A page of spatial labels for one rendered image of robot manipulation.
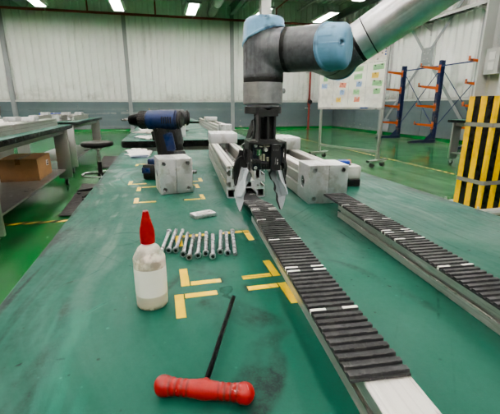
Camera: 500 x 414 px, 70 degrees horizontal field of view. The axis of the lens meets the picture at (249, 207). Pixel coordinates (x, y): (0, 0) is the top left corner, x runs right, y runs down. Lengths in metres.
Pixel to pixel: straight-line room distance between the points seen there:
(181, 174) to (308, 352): 0.71
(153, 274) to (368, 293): 0.27
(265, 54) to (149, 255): 0.41
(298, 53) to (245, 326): 0.45
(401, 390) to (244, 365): 0.14
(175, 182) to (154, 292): 0.59
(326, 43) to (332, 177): 0.37
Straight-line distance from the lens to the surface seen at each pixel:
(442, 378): 0.39
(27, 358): 0.43
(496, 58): 4.20
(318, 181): 0.89
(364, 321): 0.38
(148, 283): 0.44
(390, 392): 0.31
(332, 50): 0.64
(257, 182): 0.94
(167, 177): 1.00
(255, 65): 0.68
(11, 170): 4.63
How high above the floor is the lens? 1.01
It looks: 16 degrees down
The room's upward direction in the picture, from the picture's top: straight up
